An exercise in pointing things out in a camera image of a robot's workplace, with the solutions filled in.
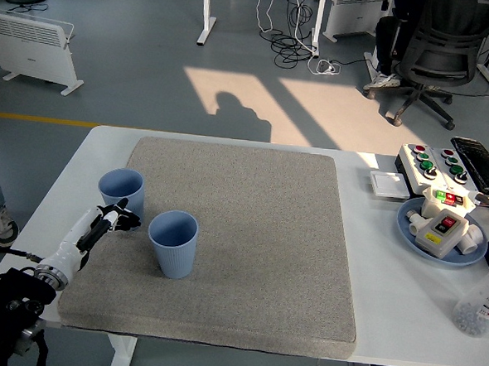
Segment white pipe fitting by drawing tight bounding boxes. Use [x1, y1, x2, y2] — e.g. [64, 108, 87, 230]
[455, 223, 488, 256]
[404, 208, 428, 238]

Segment white red-black switch box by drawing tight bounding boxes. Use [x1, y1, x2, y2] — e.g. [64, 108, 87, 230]
[413, 207, 471, 263]

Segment grey-brown foam mat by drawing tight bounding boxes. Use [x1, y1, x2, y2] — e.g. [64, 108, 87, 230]
[55, 131, 370, 362]

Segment white panel heater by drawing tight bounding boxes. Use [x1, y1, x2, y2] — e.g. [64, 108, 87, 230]
[0, 9, 89, 98]
[322, 0, 392, 46]

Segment white wall switch plate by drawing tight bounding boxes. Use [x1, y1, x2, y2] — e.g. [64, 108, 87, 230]
[367, 169, 413, 200]

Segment white push-button control box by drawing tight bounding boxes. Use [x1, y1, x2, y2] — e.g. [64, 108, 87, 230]
[428, 147, 482, 196]
[395, 142, 449, 196]

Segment blue ribbed plastic cup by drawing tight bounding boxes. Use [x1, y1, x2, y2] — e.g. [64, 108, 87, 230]
[94, 166, 148, 233]
[145, 209, 201, 282]

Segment white table leg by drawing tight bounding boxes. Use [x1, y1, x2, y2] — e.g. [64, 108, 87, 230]
[105, 332, 140, 366]

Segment white green-red button box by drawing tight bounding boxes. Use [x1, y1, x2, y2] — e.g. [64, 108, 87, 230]
[419, 185, 477, 222]

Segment black floor cables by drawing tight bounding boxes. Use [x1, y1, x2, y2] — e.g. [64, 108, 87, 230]
[258, 0, 385, 75]

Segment black mesh office chair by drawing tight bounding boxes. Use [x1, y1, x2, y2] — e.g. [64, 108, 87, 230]
[363, 0, 489, 133]

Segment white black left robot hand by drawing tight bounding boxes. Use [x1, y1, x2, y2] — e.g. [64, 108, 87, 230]
[39, 192, 144, 279]

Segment black wrapped keyboard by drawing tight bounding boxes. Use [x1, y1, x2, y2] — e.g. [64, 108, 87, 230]
[447, 136, 489, 195]

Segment clear red-capped bottle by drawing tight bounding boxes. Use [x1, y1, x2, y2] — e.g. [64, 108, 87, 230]
[450, 258, 489, 339]

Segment blue round plate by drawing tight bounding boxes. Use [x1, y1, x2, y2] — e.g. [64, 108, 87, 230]
[394, 195, 489, 270]

